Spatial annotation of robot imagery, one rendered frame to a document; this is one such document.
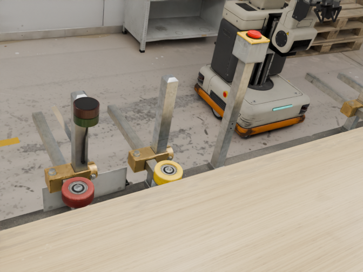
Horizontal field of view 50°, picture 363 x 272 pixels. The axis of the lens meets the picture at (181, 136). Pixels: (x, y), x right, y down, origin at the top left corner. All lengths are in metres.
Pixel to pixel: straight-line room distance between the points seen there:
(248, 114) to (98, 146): 1.02
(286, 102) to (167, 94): 1.89
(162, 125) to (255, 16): 1.71
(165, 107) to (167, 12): 3.18
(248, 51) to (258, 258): 0.56
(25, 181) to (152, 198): 1.41
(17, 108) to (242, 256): 2.23
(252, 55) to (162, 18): 3.11
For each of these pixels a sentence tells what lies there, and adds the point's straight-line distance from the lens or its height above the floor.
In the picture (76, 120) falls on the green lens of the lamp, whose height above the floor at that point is 1.08.
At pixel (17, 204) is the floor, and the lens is 2.24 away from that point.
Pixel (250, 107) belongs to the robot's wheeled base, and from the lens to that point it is 2.69.
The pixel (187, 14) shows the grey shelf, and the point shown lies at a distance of 4.38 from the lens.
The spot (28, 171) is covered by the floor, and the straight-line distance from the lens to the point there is 2.41.
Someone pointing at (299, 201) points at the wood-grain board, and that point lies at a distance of 1.14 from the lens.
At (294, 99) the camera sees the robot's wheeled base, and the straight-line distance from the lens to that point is 2.96.
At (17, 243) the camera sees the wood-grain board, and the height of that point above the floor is 0.90.
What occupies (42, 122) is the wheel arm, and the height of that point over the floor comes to 0.86.
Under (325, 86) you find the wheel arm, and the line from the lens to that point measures 1.91.
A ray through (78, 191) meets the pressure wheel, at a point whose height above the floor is 0.90.
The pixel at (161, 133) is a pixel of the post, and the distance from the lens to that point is 1.15.
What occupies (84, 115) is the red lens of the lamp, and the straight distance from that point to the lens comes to 0.93.
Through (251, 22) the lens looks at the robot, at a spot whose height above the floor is 0.75.
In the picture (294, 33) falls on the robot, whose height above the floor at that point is 0.80.
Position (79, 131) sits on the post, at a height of 1.01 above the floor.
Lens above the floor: 1.64
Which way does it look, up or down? 37 degrees down
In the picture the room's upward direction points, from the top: 11 degrees clockwise
